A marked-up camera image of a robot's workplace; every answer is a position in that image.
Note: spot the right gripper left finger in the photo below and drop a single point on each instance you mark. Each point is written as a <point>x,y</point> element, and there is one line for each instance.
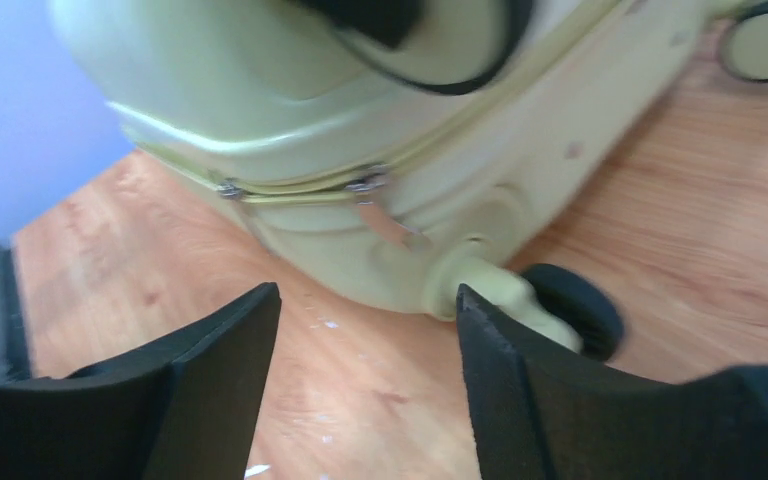
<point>183,406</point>

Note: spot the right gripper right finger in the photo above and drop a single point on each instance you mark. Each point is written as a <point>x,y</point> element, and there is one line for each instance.
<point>541,411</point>

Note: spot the cream suitcase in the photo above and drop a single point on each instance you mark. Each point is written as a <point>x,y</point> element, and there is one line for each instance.
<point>386,195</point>

